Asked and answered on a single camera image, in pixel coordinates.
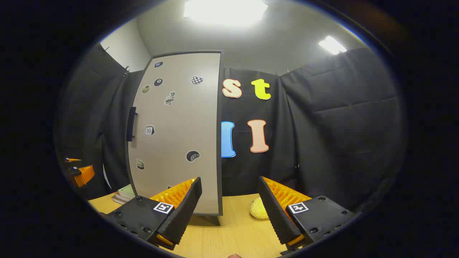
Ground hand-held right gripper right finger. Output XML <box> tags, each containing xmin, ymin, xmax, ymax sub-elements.
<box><xmin>257</xmin><ymin>176</ymin><xmax>356</xmax><ymax>256</ymax></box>

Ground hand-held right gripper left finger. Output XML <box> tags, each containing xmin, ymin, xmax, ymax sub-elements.
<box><xmin>103</xmin><ymin>177</ymin><xmax>203</xmax><ymax>251</ymax></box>

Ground black door handle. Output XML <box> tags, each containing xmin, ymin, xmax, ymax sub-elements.
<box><xmin>126</xmin><ymin>107</ymin><xmax>138</xmax><ymax>142</ymax></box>

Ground beige cabinet door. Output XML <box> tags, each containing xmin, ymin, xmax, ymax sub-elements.
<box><xmin>126</xmin><ymin>52</ymin><xmax>221</xmax><ymax>215</ymax></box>

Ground dark grey cabinet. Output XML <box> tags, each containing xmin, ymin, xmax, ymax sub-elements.
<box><xmin>125</xmin><ymin>49</ymin><xmax>225</xmax><ymax>226</ymax></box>

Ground yellow plush toy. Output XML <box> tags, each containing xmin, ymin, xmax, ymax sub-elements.
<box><xmin>250</xmin><ymin>197</ymin><xmax>269</xmax><ymax>220</ymax></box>

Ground black backdrop cloth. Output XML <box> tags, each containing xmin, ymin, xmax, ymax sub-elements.
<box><xmin>54</xmin><ymin>43</ymin><xmax>407</xmax><ymax>215</ymax></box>

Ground small ceiling light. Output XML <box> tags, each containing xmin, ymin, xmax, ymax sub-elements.
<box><xmin>318</xmin><ymin>35</ymin><xmax>347</xmax><ymax>55</ymax></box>

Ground large ceiling light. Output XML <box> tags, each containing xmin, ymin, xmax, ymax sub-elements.
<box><xmin>184</xmin><ymin>0</ymin><xmax>269</xmax><ymax>26</ymax></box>

